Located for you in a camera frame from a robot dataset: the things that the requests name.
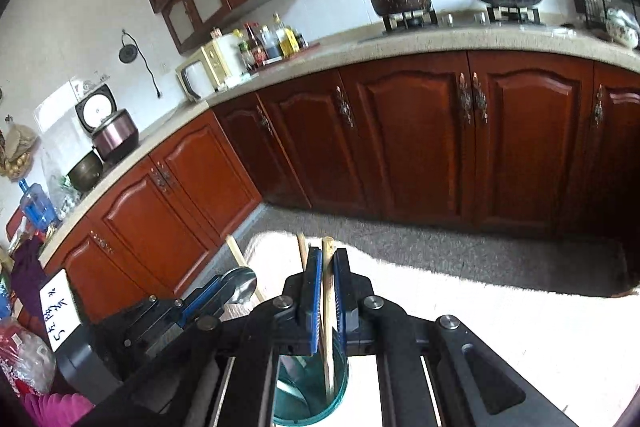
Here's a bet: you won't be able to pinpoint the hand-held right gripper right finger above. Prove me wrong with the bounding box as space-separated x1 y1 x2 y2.
333 249 576 427

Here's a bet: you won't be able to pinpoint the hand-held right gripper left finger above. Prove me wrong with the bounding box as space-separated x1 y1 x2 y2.
95 247 323 427

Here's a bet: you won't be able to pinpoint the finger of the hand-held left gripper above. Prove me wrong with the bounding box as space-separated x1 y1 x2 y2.
181 281 242 332
172 274 232 325

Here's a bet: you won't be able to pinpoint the metal spoon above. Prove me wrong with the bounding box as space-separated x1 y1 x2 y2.
220 266 259 308

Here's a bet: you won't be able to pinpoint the teal transparent cup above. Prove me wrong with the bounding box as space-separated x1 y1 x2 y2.
274 347 351 425

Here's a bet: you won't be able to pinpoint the pink pleated item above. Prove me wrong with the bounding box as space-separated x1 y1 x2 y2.
20 389 96 427

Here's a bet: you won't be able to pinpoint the red plastic bag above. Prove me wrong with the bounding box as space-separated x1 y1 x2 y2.
0 317 56 398

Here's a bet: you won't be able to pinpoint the purple cloth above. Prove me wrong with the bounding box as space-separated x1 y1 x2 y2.
10 237 48 308

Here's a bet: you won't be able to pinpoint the blue water bottle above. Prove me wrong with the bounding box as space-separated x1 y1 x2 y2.
19 179 58 225

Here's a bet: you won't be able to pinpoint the dark brass bowl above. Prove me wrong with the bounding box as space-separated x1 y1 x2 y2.
67 152 104 194

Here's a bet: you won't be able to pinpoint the clear plastic bag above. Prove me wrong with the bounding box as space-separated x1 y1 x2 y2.
42 152 81 214

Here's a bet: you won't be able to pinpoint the red-brown wooden base cabinets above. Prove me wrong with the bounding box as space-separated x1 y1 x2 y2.
45 52 640 323

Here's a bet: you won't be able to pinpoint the maroon rice cooker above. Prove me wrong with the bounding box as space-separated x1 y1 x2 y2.
75 83 140 164

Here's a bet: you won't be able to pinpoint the cream microwave oven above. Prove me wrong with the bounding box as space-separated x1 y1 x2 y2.
175 44 241 102

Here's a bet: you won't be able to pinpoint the hanging bag of produce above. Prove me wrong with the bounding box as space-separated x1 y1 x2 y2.
0 117 38 180

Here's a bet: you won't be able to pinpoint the group of condiment bottles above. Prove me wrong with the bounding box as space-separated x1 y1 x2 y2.
232 13 308 70

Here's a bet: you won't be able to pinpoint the speckled stone countertop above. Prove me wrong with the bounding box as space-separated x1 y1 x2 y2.
37 24 640 268

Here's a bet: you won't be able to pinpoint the gas stove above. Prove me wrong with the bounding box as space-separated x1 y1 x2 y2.
357 7 561 42

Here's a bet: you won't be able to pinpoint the floral ceramic dish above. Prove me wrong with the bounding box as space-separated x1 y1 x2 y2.
606 9 640 46

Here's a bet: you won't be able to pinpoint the black wall hook with cable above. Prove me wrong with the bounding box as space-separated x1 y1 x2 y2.
119 29 163 100

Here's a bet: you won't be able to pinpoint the black wire dish rack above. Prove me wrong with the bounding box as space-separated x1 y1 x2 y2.
570 0 640 42

